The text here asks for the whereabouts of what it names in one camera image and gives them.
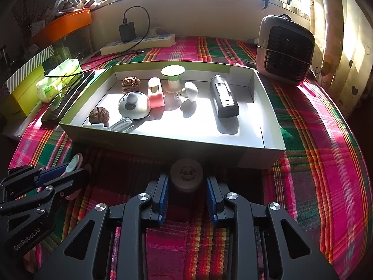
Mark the white cardboard box tray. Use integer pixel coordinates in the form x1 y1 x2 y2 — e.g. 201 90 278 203
60 61 285 169

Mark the black charger adapter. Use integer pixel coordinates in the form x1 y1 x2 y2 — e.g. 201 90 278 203
118 18 136 43

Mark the small desktop fan heater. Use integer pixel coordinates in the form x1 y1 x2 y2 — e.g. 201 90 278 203
256 15 315 85

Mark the white usb cable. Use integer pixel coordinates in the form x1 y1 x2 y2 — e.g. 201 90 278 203
91 116 135 132

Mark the green white suction cup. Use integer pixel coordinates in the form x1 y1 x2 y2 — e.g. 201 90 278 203
161 64 185 93

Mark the orange plastic tray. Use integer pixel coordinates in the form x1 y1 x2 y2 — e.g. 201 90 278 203
30 8 92 48

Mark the green tissue pack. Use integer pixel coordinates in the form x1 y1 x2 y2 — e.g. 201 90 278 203
36 59 82 103

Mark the black charger cable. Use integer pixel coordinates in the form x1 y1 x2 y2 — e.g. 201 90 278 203
43 5 151 79

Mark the yellow green striped box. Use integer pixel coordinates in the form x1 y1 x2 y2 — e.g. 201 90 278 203
1 46 54 119

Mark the white round smiley cap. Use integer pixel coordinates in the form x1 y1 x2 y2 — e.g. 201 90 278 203
170 158 204 193

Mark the white round dome gadget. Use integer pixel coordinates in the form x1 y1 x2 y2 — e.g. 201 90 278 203
118 91 151 120

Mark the white mushroom knob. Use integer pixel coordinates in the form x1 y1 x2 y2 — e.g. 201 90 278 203
174 82 199 102

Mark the white power strip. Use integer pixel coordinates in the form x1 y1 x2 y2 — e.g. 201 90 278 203
100 34 176 56

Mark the beige heart curtain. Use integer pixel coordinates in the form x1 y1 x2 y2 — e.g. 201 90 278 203
310 0 372 117

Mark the plaid tablecloth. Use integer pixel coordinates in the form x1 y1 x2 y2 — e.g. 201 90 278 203
8 36 371 280

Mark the brown walnut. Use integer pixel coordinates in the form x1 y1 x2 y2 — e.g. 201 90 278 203
121 76 141 94
89 107 110 126

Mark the pink nail clipper case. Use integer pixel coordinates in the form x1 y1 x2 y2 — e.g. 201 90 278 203
147 77 164 109

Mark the black bike light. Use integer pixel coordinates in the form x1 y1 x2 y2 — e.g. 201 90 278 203
210 75 240 119

